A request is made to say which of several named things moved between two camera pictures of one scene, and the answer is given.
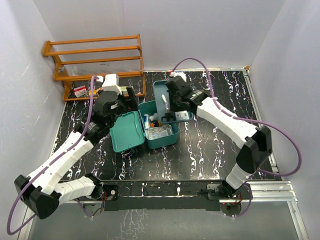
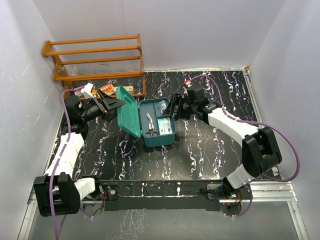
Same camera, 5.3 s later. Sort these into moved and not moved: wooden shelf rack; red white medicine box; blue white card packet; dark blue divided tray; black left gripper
Moved: dark blue divided tray; blue white card packet; black left gripper
Not moved: wooden shelf rack; red white medicine box
